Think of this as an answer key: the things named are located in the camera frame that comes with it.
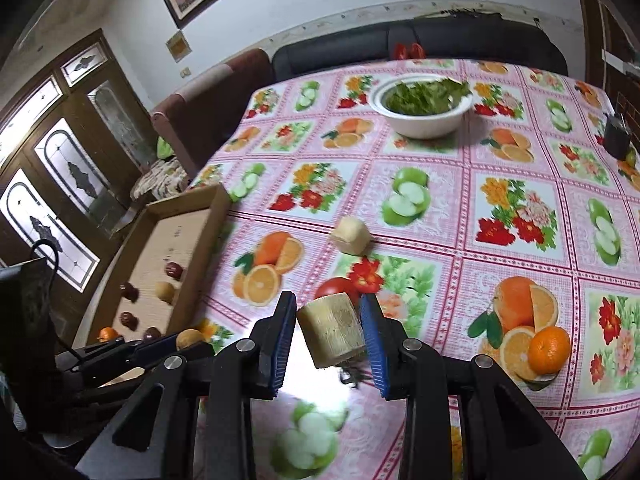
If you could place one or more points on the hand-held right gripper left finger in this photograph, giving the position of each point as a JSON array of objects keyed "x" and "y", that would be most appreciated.
[{"x": 280, "y": 347}]

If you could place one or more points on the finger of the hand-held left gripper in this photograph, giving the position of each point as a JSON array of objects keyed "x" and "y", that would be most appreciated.
[
  {"x": 92, "y": 351},
  {"x": 150, "y": 346}
]

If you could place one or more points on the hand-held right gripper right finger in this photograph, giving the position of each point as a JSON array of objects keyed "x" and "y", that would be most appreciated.
[{"x": 375, "y": 350}]

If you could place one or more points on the dark red date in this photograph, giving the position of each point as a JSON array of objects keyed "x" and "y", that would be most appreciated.
[
  {"x": 128, "y": 320},
  {"x": 173, "y": 270},
  {"x": 129, "y": 291},
  {"x": 151, "y": 332}
]

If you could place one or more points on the tan longan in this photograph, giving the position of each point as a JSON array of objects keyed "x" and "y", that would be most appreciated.
[
  {"x": 190, "y": 338},
  {"x": 165, "y": 291}
]

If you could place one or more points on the large sugarcane piece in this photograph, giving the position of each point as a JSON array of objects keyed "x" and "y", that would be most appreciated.
[{"x": 332, "y": 330}]

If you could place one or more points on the cardboard box tray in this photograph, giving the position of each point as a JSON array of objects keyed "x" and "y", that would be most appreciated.
[{"x": 165, "y": 240}]

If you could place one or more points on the orange mandarin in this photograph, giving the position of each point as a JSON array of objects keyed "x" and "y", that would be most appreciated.
[
  {"x": 549, "y": 350},
  {"x": 107, "y": 334}
]

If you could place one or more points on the red tomato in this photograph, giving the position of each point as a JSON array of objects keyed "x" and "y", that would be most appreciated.
[{"x": 332, "y": 290}]

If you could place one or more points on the wooden glass panel door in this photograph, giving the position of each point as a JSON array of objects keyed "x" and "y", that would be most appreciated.
[{"x": 75, "y": 170}]

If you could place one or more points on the fruit printed pink tablecloth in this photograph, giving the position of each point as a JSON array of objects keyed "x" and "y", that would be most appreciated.
[{"x": 425, "y": 200}]

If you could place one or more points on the floral seat cushion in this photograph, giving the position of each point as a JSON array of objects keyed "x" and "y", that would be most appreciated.
[{"x": 160, "y": 180}]

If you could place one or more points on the green object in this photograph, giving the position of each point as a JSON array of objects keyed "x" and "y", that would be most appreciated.
[{"x": 164, "y": 147}]

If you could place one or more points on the white bowl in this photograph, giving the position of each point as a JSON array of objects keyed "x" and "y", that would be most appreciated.
[{"x": 422, "y": 125}]

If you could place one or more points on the brown armchair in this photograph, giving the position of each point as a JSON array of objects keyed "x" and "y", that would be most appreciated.
[{"x": 210, "y": 105}]

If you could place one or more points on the green leafy vegetables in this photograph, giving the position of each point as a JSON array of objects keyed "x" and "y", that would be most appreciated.
[{"x": 425, "y": 95}]

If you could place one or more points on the black sofa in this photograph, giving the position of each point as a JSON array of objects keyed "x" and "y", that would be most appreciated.
[{"x": 350, "y": 45}]

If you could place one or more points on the dark cup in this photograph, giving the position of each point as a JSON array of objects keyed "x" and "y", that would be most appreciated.
[{"x": 617, "y": 137}]

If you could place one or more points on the wall switch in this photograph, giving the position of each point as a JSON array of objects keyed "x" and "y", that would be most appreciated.
[{"x": 186, "y": 72}]

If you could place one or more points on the small yellow wall picture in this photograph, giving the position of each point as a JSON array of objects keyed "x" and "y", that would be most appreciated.
[{"x": 178, "y": 46}]

